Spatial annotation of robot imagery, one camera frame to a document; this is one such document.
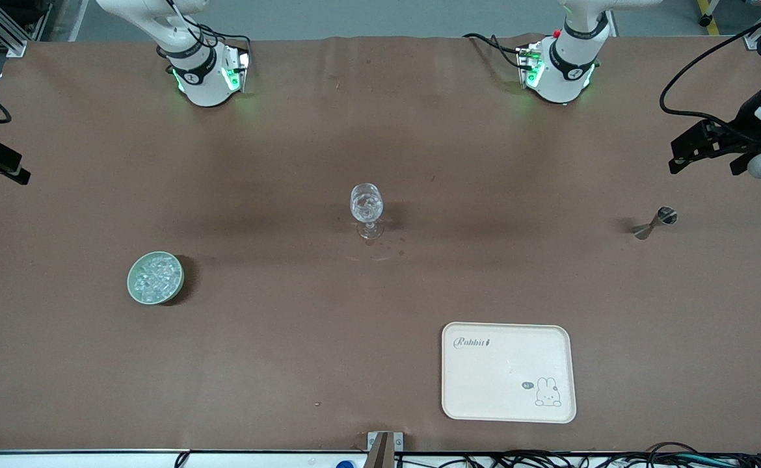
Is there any cream rabbit print tray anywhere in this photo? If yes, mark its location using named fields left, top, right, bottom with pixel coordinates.
left=441, top=322, right=578, bottom=424

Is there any black right base cable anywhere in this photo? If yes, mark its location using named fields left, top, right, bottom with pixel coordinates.
left=158, top=0, right=252, bottom=63

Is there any clear ice cubes pile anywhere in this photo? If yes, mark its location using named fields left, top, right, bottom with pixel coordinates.
left=131, top=255, right=182, bottom=303

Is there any black cable tangle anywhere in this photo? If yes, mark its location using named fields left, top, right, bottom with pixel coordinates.
left=394, top=442, right=761, bottom=468

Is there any aluminium frame with dark rack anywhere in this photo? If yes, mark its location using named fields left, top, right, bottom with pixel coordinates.
left=0, top=0, right=54, bottom=60

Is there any black left base cable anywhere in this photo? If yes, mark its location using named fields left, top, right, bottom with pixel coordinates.
left=462, top=32, right=526, bottom=70

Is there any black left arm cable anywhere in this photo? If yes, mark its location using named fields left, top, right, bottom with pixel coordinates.
left=659, top=0, right=761, bottom=142

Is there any pale green round bowl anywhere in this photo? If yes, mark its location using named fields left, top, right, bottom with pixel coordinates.
left=126, top=251, right=185, bottom=306

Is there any brown table cover sheet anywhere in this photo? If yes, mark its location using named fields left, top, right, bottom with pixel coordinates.
left=0, top=34, right=761, bottom=454

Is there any black base cable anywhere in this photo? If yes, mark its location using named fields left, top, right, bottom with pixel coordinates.
left=462, top=32, right=526, bottom=70
left=158, top=0, right=252, bottom=63

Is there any steel double jigger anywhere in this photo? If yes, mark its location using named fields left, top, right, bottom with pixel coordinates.
left=633, top=206, right=679, bottom=241

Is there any green lit right base box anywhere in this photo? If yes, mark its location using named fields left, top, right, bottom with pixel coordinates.
left=222, top=47, right=252, bottom=94

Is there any green lit base box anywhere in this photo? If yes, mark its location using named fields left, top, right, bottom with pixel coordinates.
left=222, top=47, right=252, bottom=94
left=516, top=42, right=546, bottom=90

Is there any grey metal mounting bracket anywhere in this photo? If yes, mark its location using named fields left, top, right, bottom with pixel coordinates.
left=367, top=431, right=405, bottom=468

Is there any green lit left base box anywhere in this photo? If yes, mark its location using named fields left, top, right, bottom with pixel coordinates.
left=516, top=42, right=546, bottom=90

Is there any clear stemmed wine glass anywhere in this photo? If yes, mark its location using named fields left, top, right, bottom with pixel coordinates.
left=350, top=183, right=385, bottom=241

